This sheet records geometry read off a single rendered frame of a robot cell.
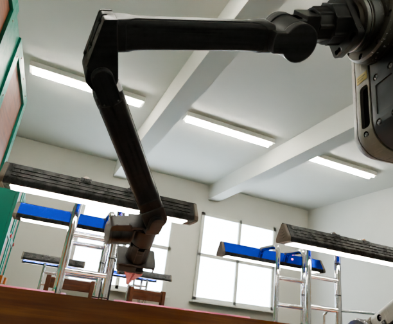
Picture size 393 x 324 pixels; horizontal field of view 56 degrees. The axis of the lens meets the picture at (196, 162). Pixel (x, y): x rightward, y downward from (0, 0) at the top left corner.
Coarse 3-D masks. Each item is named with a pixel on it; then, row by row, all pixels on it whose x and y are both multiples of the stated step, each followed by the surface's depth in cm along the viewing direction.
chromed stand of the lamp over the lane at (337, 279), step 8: (336, 256) 163; (336, 264) 162; (336, 272) 161; (328, 280) 158; (336, 280) 159; (336, 288) 158; (336, 296) 157; (312, 304) 152; (336, 304) 156; (336, 312) 155; (336, 320) 154
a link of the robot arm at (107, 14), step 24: (96, 24) 65; (120, 24) 62; (144, 24) 64; (168, 24) 66; (192, 24) 67; (216, 24) 68; (240, 24) 70; (264, 24) 71; (96, 48) 62; (120, 48) 64; (144, 48) 66; (168, 48) 68; (192, 48) 69; (216, 48) 71; (240, 48) 72; (264, 48) 73; (288, 48) 72; (312, 48) 74
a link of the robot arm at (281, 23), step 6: (294, 12) 76; (300, 12) 74; (306, 12) 75; (312, 12) 75; (276, 18) 76; (282, 18) 75; (288, 18) 74; (294, 18) 74; (300, 18) 77; (306, 18) 73; (312, 18) 72; (318, 18) 73; (276, 24) 74; (282, 24) 73; (288, 24) 72; (312, 24) 73; (318, 24) 74; (282, 30) 72; (318, 30) 74
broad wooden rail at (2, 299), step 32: (0, 288) 73; (0, 320) 72; (32, 320) 74; (64, 320) 76; (96, 320) 78; (128, 320) 80; (160, 320) 82; (192, 320) 85; (224, 320) 87; (256, 320) 91
